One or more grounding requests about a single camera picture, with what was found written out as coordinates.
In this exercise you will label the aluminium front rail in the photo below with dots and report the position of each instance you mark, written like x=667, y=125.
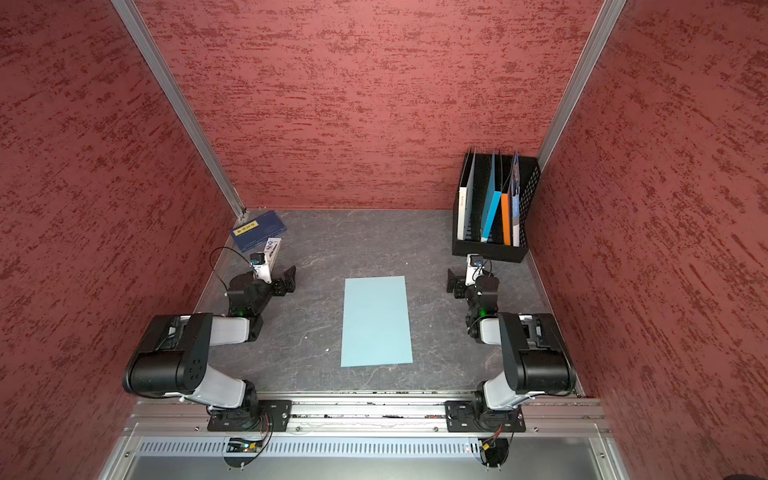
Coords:
x=369, y=435

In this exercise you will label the dark blue box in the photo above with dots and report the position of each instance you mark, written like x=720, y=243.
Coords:
x=257, y=231

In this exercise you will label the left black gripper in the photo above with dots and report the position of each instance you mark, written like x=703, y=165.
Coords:
x=281, y=290

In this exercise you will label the left aluminium corner post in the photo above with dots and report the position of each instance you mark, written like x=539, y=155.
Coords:
x=131, y=18

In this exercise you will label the white spine book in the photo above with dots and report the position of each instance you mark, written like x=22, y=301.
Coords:
x=465, y=195

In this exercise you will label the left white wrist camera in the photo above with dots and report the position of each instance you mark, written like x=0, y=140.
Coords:
x=261, y=267

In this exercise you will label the light blue rectangular paper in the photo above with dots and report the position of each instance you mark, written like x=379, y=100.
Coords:
x=376, y=324

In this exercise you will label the aluminium corner post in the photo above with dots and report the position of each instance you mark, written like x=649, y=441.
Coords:
x=131, y=18
x=604, y=24

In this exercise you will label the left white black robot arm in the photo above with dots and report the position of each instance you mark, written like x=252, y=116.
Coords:
x=171, y=359

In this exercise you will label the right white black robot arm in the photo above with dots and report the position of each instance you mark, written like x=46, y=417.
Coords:
x=535, y=361

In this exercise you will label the right aluminium corner post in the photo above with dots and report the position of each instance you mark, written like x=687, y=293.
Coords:
x=604, y=24

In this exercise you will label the teal book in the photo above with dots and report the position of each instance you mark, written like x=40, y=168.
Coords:
x=492, y=197

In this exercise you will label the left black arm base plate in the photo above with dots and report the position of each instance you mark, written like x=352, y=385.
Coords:
x=276, y=416

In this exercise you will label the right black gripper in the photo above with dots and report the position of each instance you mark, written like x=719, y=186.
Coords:
x=455, y=280

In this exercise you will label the blue patterned book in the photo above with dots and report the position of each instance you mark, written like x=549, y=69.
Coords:
x=515, y=200

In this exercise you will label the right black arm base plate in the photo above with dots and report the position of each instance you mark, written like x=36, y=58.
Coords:
x=466, y=417

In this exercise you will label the orange book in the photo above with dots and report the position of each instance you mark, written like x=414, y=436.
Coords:
x=506, y=213

